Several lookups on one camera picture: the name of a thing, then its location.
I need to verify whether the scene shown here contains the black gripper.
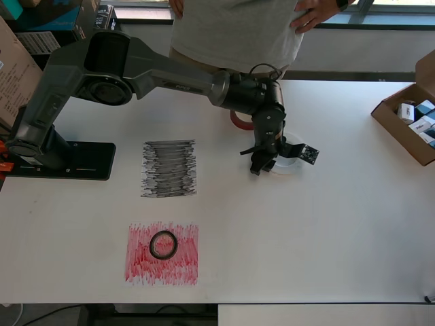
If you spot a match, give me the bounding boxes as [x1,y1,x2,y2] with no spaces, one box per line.
[239,138,285,176]

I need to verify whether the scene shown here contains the white tape roll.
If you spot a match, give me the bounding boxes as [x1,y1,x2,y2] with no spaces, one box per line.
[270,131,311,177]

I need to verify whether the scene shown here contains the red tape roll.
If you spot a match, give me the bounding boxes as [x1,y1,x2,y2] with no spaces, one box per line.
[230,110,254,132]

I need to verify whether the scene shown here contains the black tape roll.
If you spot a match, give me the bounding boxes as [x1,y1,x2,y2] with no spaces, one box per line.
[148,230,179,261]

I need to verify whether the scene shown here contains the person left hand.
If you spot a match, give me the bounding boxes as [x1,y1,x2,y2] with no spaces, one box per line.
[290,0,343,35]

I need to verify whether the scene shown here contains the person right hand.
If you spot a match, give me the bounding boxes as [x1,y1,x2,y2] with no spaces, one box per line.
[169,0,185,18]

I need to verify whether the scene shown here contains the black scribbled paper sheet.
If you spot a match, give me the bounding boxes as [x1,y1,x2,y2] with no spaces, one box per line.
[140,138,198,198]

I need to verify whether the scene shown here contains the red scribbled paper sheet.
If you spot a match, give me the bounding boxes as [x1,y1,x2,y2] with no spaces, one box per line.
[122,221,200,288]

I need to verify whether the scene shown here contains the person in grey shirt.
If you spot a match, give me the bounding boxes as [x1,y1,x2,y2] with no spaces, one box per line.
[169,0,305,81]

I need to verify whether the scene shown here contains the open cardboard box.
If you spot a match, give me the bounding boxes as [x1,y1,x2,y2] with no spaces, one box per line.
[370,49,435,167]

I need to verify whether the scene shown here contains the white side table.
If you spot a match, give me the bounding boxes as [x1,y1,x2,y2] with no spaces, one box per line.
[217,304,435,326]

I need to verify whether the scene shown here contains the white and blue small carton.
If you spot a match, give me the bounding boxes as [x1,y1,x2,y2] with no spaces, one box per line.
[407,115,435,134]
[418,126,435,149]

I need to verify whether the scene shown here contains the small black box white text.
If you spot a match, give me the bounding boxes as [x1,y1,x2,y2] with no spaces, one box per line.
[92,3,115,30]

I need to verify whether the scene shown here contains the black AOC box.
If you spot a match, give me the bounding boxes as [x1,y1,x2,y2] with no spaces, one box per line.
[32,29,94,65]

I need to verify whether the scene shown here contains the black box with grid pattern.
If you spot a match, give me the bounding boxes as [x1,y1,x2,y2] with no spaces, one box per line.
[15,31,65,55]

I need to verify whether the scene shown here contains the tall GX760A cardboard box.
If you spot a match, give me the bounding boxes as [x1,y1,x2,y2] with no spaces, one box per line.
[0,16,45,130]

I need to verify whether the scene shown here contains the black box with teal script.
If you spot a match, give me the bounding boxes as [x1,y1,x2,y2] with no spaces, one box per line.
[6,0,101,33]

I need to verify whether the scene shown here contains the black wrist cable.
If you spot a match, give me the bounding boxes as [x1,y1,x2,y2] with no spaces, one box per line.
[249,62,283,81]

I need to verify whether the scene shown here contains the black table frame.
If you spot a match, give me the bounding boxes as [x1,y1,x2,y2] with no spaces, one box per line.
[81,303,218,326]

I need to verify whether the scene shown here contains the black floor cable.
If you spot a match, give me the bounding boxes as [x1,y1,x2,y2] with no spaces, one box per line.
[20,304,84,326]

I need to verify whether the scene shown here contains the white floor cable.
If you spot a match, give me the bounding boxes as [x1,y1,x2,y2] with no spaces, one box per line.
[0,301,24,326]

